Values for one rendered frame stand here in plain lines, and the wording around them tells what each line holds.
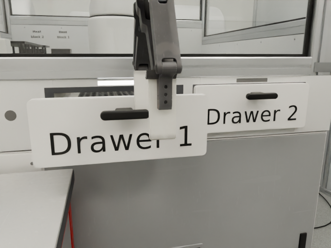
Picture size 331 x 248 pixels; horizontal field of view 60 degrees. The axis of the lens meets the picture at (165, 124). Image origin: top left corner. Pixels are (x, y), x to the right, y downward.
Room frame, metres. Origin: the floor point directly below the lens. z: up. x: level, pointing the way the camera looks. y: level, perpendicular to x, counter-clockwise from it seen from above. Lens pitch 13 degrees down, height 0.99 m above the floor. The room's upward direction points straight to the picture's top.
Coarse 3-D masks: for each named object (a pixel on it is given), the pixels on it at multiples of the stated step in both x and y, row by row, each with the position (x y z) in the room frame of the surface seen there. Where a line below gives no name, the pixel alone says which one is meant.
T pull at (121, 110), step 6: (120, 108) 0.45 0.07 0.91; (126, 108) 0.45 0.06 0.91; (102, 114) 0.41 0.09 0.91; (108, 114) 0.42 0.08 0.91; (114, 114) 0.42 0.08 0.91; (120, 114) 0.42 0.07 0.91; (126, 114) 0.42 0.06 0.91; (132, 114) 0.42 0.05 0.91; (138, 114) 0.43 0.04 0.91; (144, 114) 0.43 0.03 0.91; (108, 120) 0.42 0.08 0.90
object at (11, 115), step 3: (6, 111) 0.56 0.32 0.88; (9, 111) 0.57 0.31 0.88; (12, 111) 0.57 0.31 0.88; (6, 114) 0.56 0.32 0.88; (9, 114) 0.57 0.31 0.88; (12, 114) 0.57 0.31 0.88; (15, 114) 0.57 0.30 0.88; (6, 117) 0.56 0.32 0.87; (9, 117) 0.57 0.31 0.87; (12, 117) 0.57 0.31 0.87; (15, 117) 0.57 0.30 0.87; (9, 120) 0.57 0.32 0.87; (12, 120) 0.57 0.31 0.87
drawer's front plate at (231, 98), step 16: (208, 96) 0.64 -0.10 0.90; (224, 96) 0.65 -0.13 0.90; (240, 96) 0.66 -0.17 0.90; (288, 96) 0.68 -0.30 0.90; (304, 96) 0.69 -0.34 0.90; (240, 112) 0.66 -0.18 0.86; (256, 112) 0.67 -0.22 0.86; (272, 112) 0.68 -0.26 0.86; (288, 112) 0.69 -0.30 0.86; (304, 112) 0.70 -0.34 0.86; (208, 128) 0.64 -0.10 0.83; (224, 128) 0.65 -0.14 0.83; (240, 128) 0.66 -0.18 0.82; (256, 128) 0.67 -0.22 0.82; (272, 128) 0.68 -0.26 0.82
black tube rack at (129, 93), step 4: (92, 92) 0.75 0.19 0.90; (96, 92) 0.75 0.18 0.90; (100, 92) 0.76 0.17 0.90; (104, 92) 0.75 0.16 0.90; (108, 92) 0.75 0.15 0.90; (112, 92) 0.75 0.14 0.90; (116, 92) 0.75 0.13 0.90; (120, 92) 0.75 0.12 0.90; (124, 92) 0.75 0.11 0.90; (128, 92) 0.76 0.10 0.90; (132, 92) 0.75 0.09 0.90; (80, 96) 0.66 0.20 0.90; (84, 96) 0.66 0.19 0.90; (88, 96) 0.66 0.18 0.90
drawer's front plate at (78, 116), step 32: (96, 96) 0.46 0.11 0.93; (128, 96) 0.46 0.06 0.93; (192, 96) 0.48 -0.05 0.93; (32, 128) 0.43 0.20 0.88; (64, 128) 0.44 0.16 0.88; (96, 128) 0.45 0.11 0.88; (128, 128) 0.46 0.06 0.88; (192, 128) 0.48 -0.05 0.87; (64, 160) 0.44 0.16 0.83; (96, 160) 0.45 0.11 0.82; (128, 160) 0.46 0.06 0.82
